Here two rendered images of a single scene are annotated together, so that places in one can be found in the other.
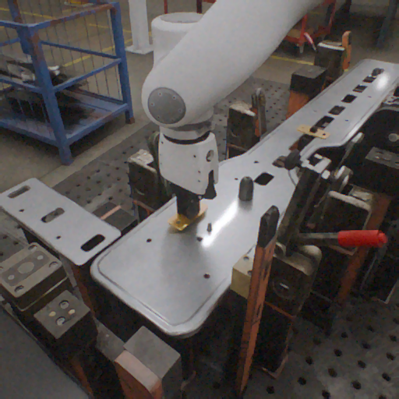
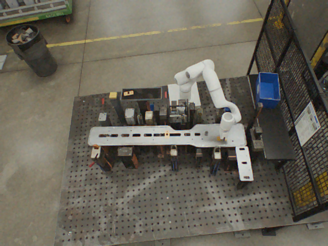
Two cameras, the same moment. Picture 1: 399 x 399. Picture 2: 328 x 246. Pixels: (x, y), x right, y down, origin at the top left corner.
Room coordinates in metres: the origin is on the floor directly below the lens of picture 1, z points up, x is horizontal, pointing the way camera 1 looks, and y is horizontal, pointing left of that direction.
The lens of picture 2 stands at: (1.33, 0.55, 2.79)
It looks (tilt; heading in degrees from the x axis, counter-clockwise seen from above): 58 degrees down; 241
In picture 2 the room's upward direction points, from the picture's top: 8 degrees counter-clockwise
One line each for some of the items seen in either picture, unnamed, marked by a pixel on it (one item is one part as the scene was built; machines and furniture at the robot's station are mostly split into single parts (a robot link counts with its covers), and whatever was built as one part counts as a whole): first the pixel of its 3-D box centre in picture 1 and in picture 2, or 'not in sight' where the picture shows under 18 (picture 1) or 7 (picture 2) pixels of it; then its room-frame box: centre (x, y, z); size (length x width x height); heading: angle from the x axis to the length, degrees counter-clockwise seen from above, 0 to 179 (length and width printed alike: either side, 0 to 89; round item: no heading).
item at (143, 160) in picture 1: (155, 217); (215, 162); (0.64, 0.11, 0.87); 0.12 x 0.09 x 0.35; 52
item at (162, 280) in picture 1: (312, 129); (164, 135); (0.86, -0.31, 1.00); 1.38 x 0.22 x 0.02; 142
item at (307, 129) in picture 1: (313, 130); (167, 134); (0.84, -0.31, 1.01); 0.08 x 0.04 x 0.01; 51
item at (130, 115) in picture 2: not in sight; (133, 124); (0.99, -0.64, 0.90); 0.13 x 0.10 x 0.41; 52
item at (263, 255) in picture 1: (250, 330); not in sight; (0.29, -0.08, 0.95); 0.03 x 0.01 x 0.50; 142
